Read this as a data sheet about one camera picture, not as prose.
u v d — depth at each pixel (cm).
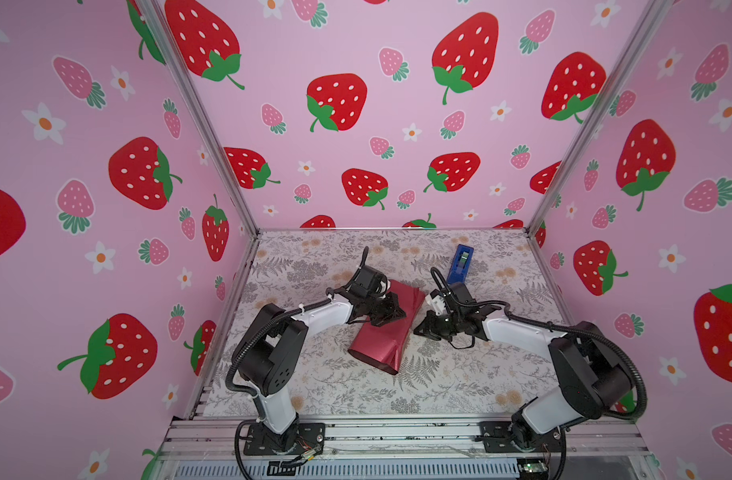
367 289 73
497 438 74
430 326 78
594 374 45
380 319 82
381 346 83
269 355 47
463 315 71
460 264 104
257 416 57
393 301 80
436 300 86
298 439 73
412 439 75
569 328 49
